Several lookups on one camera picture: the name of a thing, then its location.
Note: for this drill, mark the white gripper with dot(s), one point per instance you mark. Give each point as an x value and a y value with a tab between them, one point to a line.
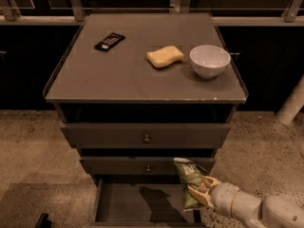
223	196

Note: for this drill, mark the green jalapeno chip bag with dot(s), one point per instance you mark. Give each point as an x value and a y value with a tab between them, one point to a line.
189	174

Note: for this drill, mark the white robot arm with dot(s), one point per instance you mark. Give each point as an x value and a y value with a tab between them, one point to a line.
260	169

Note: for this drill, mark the bottom grey drawer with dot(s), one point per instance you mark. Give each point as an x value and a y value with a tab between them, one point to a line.
140	203

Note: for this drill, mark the grey drawer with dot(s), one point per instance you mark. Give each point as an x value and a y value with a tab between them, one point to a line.
145	135
140	203
128	166

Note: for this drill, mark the top grey drawer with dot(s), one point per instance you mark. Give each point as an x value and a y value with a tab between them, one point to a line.
145	135

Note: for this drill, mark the middle grey drawer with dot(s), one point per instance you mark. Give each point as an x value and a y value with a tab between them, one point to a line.
128	166

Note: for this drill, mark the grey drawer cabinet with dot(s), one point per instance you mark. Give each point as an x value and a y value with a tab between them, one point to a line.
120	86

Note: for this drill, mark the white bowl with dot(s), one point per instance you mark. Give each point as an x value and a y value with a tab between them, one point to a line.
209	61

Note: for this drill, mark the yellow sponge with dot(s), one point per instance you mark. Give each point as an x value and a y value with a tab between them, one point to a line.
164	56

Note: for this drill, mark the black object on floor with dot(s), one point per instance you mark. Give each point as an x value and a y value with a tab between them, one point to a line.
43	221

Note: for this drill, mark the black candy bar wrapper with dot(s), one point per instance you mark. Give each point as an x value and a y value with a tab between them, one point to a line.
109	41

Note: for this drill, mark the metal railing frame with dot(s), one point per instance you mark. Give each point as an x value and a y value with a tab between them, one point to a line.
229	13

